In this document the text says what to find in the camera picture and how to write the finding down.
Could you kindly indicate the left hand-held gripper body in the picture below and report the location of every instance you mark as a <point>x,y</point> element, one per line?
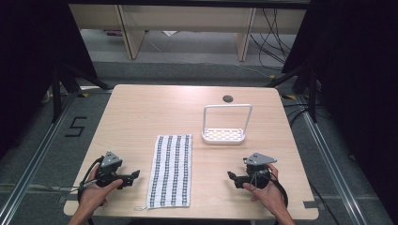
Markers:
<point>110,160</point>

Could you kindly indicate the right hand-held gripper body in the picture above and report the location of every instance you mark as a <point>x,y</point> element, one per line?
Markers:
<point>258,160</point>

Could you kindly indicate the checked white and green towel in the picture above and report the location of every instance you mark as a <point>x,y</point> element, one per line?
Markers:
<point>170,172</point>

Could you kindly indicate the person's right hand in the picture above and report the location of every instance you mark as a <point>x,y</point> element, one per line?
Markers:
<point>269,195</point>

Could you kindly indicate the person's left hand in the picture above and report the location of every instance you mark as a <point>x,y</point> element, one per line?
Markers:
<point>94,195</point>

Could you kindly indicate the yellow black floor tape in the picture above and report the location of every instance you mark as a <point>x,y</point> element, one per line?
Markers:
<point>289,97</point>

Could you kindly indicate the black metal stand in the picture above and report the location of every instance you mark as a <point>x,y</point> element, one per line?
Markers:
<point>58,93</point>
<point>309,90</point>

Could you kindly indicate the dark curtain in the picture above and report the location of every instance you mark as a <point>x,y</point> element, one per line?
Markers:
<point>359,78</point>
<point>28,62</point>

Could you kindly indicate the light wooden background desk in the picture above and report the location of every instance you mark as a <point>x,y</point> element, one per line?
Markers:
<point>187,17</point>

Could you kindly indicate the aluminium floor rail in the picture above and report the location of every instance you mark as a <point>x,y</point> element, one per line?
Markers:
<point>34,159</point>
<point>331,165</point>

